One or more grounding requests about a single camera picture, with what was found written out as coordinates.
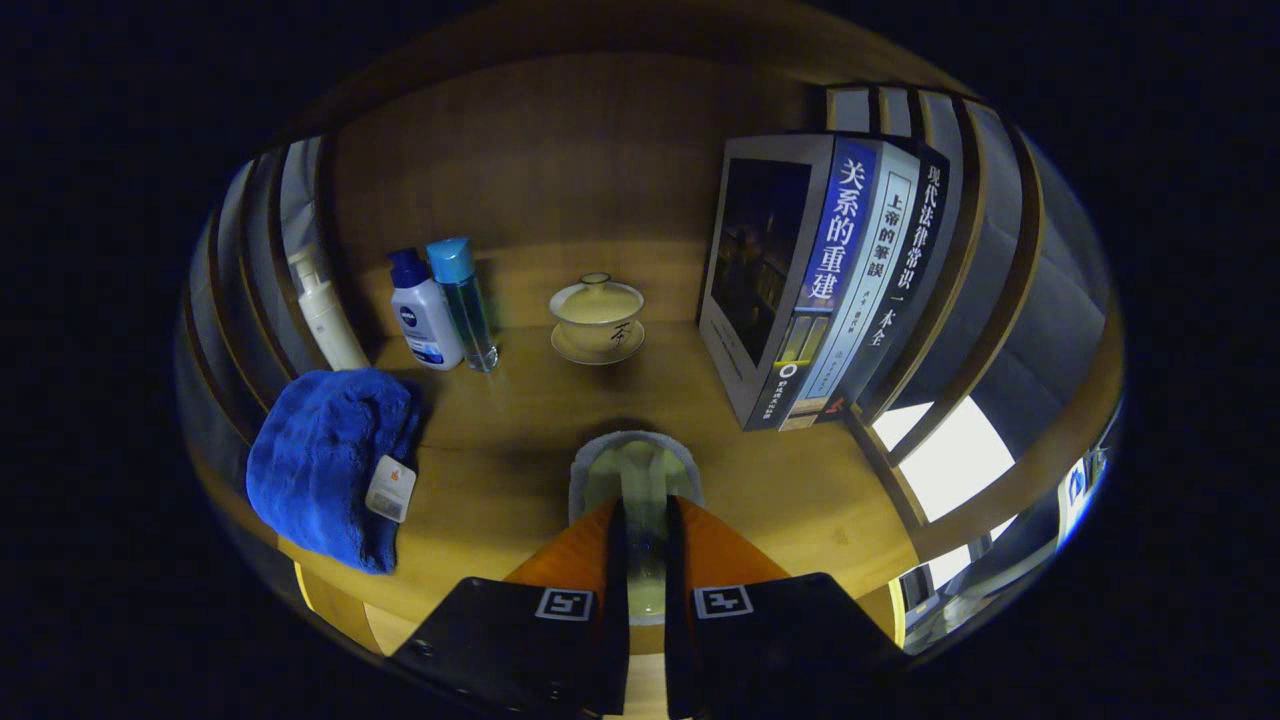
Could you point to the beige lidded teacup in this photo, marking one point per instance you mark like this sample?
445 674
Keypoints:
597 315

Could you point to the wooden cabinet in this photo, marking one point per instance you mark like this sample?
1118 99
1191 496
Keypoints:
560 150

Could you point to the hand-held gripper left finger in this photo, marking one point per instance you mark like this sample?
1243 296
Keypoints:
610 620

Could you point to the book with blue spine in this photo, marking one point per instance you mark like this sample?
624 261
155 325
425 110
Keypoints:
760 260

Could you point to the clear teal bottle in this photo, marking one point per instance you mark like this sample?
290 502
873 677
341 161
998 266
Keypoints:
468 310

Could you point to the book with pale spine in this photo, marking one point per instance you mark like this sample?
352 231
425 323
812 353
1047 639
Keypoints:
870 270

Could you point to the white bottle with blue cap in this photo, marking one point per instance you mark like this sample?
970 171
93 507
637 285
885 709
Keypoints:
425 320

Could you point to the book with black spine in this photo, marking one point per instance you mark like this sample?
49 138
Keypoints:
915 260

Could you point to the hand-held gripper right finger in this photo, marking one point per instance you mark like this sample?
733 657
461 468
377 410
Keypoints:
680 620

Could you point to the wooden countertop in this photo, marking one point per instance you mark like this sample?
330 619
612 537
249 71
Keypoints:
520 440

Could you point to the blue towel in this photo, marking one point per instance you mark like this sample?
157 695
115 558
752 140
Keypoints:
320 460

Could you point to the green ornament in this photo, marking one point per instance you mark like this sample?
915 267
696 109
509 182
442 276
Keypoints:
640 470

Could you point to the white pump bottle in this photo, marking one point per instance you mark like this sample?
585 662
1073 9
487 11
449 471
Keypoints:
330 320

